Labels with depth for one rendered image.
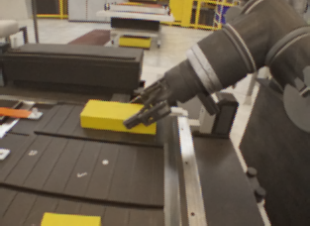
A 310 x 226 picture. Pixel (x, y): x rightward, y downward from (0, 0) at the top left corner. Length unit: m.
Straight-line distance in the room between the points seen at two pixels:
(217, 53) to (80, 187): 0.31
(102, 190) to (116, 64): 0.36
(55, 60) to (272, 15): 0.54
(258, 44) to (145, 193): 0.31
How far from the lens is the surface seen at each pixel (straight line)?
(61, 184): 0.36
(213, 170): 0.59
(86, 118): 0.46
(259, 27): 0.40
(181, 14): 9.93
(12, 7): 3.19
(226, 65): 0.38
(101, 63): 0.60
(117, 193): 0.34
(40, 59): 0.67
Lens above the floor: 1.27
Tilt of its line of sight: 30 degrees down
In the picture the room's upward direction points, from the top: 6 degrees clockwise
